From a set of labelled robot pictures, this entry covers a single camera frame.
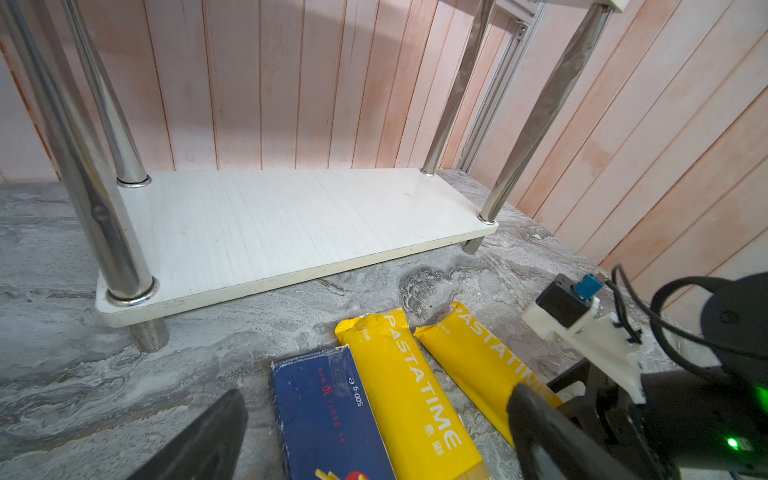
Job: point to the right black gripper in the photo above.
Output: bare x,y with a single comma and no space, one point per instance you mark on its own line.
684,422

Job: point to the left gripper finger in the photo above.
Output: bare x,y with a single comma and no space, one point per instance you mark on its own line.
208,448

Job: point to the yellow Pastatime spaghetti bag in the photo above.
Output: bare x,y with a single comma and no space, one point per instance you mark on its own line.
481,365
424,436

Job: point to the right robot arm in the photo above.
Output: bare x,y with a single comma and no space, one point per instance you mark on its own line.
733,325

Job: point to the white two-tier shelf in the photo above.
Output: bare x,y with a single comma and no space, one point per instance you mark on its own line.
174,242

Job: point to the blue Barilla spaghetti box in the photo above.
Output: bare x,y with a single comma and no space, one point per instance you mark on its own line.
325,422

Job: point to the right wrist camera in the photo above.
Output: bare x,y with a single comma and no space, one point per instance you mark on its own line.
569,310

